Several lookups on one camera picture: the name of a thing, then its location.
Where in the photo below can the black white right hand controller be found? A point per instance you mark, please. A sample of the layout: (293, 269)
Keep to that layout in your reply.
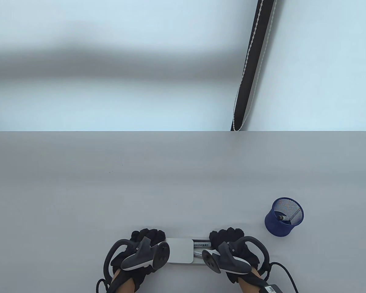
(231, 262)

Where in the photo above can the black white hand controller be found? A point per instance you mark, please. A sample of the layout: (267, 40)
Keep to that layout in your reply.
(141, 256)
(231, 262)

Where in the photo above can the person's left forearm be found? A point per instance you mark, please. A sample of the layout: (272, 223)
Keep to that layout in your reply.
(124, 282)

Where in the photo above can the person's left hand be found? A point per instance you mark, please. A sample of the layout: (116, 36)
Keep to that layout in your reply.
(149, 235)

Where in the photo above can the blue mesh pen cup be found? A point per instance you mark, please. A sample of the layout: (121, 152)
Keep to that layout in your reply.
(276, 227)

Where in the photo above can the white marker with black cap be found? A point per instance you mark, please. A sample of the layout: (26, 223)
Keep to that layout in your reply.
(282, 218)
(201, 244)
(199, 253)

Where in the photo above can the person's right forearm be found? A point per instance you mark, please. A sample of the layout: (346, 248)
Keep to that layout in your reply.
(248, 283)

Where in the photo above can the silver metal sliding box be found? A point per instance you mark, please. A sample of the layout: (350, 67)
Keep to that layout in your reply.
(180, 251)

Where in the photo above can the person's right hand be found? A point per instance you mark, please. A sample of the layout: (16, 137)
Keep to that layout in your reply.
(228, 236)

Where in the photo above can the black white left hand controller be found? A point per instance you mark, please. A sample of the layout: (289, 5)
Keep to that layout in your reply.
(141, 256)

